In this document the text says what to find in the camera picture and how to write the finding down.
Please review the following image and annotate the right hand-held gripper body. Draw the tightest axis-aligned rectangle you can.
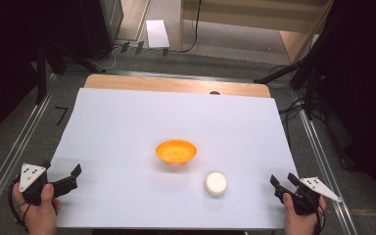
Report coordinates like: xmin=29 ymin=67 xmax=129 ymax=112
xmin=273 ymin=176 xmax=343 ymax=216

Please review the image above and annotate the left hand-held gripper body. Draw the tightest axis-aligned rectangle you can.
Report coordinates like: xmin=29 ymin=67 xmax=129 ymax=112
xmin=18 ymin=162 xmax=59 ymax=208

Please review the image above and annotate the white round cake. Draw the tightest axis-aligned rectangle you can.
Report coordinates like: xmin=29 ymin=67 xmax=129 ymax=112
xmin=204 ymin=171 xmax=228 ymax=198

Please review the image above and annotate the orange perforated bowl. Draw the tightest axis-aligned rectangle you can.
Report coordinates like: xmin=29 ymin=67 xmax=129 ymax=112
xmin=155 ymin=139 xmax=198 ymax=165

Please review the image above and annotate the person's right hand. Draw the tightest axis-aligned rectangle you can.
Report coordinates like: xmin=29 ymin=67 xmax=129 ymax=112
xmin=282 ymin=192 xmax=327 ymax=235

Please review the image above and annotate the person's left hand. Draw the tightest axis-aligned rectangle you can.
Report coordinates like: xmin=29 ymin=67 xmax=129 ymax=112
xmin=12 ymin=183 xmax=62 ymax=235

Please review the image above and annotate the black angled tape mark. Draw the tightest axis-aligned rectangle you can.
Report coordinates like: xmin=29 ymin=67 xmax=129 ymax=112
xmin=54 ymin=106 xmax=70 ymax=127

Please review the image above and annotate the white paper sheet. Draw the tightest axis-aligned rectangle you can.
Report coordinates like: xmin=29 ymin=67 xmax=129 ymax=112
xmin=56 ymin=87 xmax=299 ymax=230

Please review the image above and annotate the black metal stand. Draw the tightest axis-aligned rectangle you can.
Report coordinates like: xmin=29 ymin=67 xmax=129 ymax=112
xmin=33 ymin=35 xmax=107 ymax=106
xmin=254 ymin=53 xmax=327 ymax=121

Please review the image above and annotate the black curtain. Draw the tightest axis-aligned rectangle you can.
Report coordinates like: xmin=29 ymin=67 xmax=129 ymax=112
xmin=302 ymin=0 xmax=376 ymax=210
xmin=0 ymin=0 xmax=89 ymax=148

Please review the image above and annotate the wooden table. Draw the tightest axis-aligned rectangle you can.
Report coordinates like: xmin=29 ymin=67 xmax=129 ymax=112
xmin=83 ymin=73 xmax=272 ymax=99

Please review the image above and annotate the dark cabinet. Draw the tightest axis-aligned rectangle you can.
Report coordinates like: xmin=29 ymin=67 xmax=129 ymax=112
xmin=77 ymin=0 xmax=125 ymax=62

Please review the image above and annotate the white flat box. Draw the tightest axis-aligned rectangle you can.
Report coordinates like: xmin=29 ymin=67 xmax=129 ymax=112
xmin=145 ymin=19 xmax=171 ymax=50

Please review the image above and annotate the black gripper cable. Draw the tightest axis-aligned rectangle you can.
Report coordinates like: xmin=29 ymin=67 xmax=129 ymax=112
xmin=312 ymin=204 xmax=327 ymax=235
xmin=7 ymin=177 xmax=29 ymax=231

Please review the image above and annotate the metal floor rail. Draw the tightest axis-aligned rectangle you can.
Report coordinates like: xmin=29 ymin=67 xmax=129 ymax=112
xmin=290 ymin=89 xmax=359 ymax=235
xmin=106 ymin=70 xmax=257 ymax=84
xmin=0 ymin=73 xmax=59 ymax=226

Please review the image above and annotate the bundle of black floor cables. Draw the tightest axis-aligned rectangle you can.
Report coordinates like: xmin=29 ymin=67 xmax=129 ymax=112
xmin=268 ymin=64 xmax=327 ymax=138

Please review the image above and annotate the white floor cable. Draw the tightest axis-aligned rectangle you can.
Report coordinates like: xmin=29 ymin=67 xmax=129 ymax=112
xmin=91 ymin=45 xmax=122 ymax=71

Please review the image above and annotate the light wooden frame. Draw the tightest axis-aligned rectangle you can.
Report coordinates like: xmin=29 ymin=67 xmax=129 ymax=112
xmin=177 ymin=0 xmax=336 ymax=64

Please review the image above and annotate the black hanging cable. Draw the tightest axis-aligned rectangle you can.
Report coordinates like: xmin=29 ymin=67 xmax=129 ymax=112
xmin=179 ymin=0 xmax=204 ymax=54

